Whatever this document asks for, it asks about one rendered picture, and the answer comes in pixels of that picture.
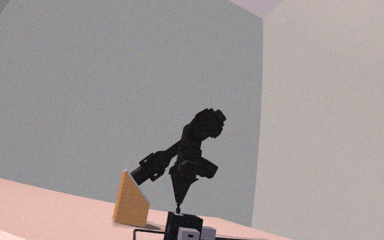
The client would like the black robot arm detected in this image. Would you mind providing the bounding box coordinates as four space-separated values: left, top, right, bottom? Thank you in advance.
130 108 227 186

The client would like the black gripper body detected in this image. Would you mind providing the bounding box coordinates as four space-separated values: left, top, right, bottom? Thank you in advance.
168 142 207 178

